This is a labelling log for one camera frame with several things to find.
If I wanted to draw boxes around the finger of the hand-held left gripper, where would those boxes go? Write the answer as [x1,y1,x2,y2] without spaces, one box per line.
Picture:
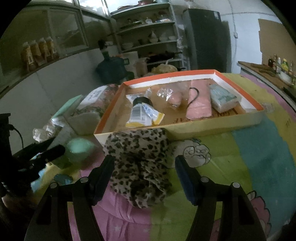
[14,137,56,160]
[25,145,66,172]

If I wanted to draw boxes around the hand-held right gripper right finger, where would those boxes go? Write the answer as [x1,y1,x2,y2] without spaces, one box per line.
[174,155,270,241]

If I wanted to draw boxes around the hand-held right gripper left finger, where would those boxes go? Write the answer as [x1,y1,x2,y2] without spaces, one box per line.
[24,154,115,241]

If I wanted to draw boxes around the plastic bags pile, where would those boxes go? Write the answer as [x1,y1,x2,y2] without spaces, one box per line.
[32,126,57,143]

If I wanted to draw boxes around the green round puff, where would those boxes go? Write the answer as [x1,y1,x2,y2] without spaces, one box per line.
[66,137,97,163]

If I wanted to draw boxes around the leopard print cloth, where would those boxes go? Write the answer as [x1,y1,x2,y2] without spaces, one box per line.
[103,128,176,209]

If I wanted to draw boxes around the orange-rimmed cardboard box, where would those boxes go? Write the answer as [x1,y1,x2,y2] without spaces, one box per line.
[94,69,265,145]

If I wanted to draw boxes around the pink packet with black strap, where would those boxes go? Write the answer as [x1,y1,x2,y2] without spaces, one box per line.
[186,80,212,120]

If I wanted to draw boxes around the yellow and white plastic packet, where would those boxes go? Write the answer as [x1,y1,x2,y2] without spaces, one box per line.
[126,89,165,128]

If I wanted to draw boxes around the clear plastic bag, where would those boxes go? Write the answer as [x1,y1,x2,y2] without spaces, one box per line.
[157,83,189,109]

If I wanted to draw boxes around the white tissue pack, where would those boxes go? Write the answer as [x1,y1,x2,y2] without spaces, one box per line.
[209,84,241,113]

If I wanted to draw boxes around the clear tube pack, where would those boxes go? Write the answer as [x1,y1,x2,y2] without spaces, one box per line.
[46,116,74,168]

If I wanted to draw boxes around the green tissue box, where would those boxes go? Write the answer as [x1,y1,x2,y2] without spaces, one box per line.
[51,95,84,121]

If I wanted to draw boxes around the floral tissue pack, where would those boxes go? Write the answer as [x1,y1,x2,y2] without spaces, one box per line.
[63,85,119,135]

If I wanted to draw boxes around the colourful printed blanket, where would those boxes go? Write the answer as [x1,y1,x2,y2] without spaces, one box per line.
[32,72,296,241]

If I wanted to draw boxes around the blue water jug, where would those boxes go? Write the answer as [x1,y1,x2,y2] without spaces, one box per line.
[96,40,134,84]

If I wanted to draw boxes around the stack of flatbreads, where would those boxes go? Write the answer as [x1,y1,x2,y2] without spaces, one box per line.
[150,64,178,75]

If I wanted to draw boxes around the clear plastic jar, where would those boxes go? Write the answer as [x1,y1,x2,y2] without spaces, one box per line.
[135,59,148,77]

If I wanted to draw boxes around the white bag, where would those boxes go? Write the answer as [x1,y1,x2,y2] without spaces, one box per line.
[120,51,139,79]

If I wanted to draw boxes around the black pan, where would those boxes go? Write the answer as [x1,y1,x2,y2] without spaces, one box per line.
[148,52,183,61]

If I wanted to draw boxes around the kitchen counter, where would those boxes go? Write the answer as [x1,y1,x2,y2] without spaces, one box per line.
[237,61,296,102]

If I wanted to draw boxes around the dark refrigerator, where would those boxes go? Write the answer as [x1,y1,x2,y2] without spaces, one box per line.
[183,8,232,73]

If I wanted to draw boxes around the stack of white bowls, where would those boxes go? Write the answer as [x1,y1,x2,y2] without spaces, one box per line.
[148,31,160,43]

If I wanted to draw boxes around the group of condiment bottles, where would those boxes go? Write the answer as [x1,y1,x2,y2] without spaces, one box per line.
[267,54,296,75]

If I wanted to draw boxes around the white metal shelf rack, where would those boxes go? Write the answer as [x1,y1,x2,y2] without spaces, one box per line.
[110,0,192,77]

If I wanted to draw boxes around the cardboard sheet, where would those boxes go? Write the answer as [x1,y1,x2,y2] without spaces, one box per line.
[258,18,294,67]

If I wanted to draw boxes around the glass-door wall cabinet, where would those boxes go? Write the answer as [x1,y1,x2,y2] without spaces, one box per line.
[0,0,111,93]

